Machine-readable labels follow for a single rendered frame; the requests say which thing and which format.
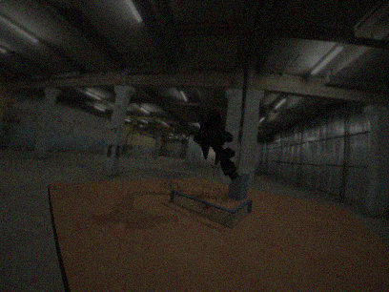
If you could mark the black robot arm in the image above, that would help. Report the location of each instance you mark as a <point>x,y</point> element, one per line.
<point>214,123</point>

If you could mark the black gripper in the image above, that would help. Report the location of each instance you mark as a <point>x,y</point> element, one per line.
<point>216,144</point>

